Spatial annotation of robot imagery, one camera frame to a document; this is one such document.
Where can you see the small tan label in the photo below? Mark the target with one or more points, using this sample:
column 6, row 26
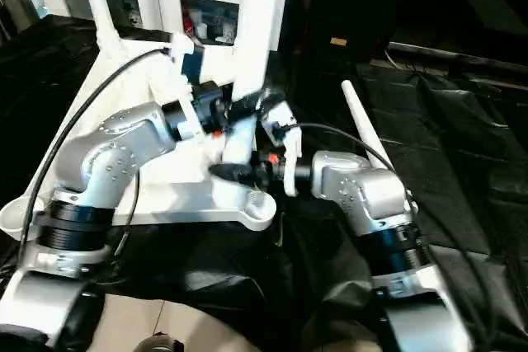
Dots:
column 338, row 42

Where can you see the white plastic table top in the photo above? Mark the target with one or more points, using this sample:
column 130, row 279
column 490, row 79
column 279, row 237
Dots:
column 173, row 195

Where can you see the white plastic table leg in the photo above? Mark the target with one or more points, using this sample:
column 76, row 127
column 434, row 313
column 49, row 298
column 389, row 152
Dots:
column 260, row 30
column 99, row 6
column 365, row 121

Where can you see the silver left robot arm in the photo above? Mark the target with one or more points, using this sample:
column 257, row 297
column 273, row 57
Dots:
column 115, row 154

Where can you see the black plastic mat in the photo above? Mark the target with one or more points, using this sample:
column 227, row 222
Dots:
column 453, row 142

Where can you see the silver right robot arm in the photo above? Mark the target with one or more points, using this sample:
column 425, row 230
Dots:
column 363, row 195

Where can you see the long black bar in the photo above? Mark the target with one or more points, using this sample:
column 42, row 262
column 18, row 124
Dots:
column 462, row 55

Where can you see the red packet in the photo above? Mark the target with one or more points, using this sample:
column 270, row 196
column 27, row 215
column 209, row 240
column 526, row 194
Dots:
column 189, row 22

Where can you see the dark grey robot foot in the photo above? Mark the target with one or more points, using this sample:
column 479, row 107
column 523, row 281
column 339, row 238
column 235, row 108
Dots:
column 161, row 344

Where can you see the white cup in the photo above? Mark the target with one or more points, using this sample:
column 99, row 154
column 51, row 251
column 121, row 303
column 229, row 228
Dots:
column 202, row 29

